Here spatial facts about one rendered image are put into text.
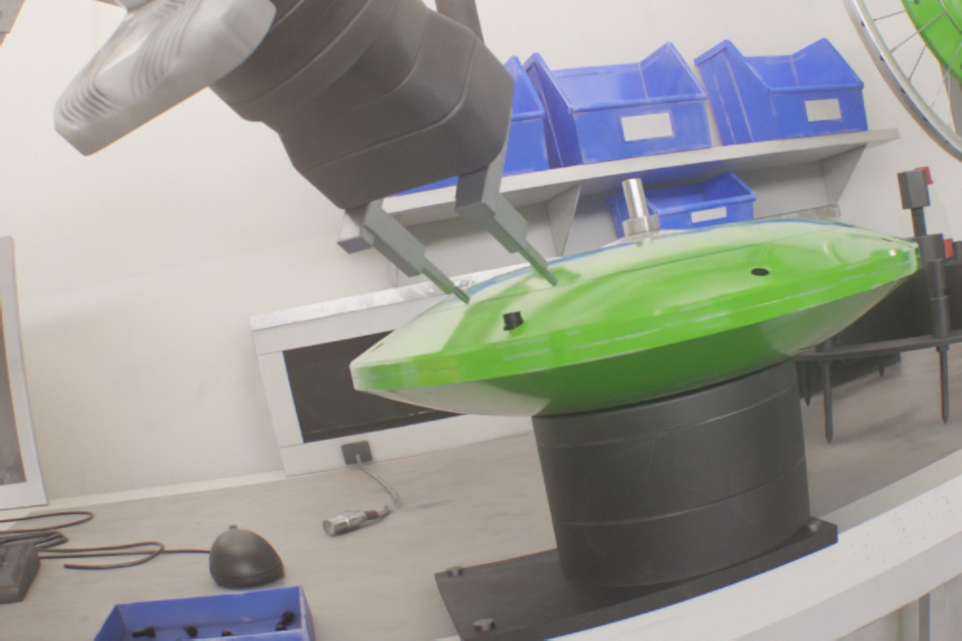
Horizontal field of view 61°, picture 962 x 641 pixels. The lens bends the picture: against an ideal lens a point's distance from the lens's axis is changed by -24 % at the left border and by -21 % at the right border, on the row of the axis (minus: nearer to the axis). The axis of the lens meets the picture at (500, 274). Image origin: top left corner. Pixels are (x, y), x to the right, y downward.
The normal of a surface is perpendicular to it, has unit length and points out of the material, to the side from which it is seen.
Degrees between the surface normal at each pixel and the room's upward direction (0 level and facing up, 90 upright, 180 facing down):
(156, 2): 60
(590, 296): 24
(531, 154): 99
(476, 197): 55
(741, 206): 111
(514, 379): 156
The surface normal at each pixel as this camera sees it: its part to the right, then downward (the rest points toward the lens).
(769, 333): 0.25, 0.86
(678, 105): 0.25, 0.09
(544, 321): -0.35, -0.87
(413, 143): -0.13, 0.84
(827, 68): -0.96, 0.14
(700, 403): 0.07, -0.05
